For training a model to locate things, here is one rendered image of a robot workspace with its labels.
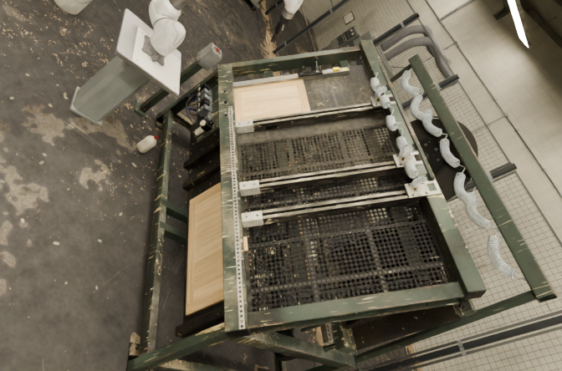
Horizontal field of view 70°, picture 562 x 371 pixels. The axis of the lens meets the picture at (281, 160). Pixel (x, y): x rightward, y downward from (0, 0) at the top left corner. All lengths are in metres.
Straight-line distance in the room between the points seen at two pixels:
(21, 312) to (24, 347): 0.17
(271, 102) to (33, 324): 2.05
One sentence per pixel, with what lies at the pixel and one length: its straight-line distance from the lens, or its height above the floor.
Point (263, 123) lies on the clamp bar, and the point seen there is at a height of 1.09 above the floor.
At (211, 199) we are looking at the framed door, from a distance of 3.06.
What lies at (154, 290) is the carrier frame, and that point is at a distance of 2.81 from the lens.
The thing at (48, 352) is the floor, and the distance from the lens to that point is 2.58.
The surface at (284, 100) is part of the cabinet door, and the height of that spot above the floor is 1.22.
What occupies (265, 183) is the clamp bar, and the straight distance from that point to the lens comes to 2.58.
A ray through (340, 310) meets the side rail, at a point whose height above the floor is 1.30.
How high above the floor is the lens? 2.22
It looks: 24 degrees down
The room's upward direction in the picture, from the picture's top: 60 degrees clockwise
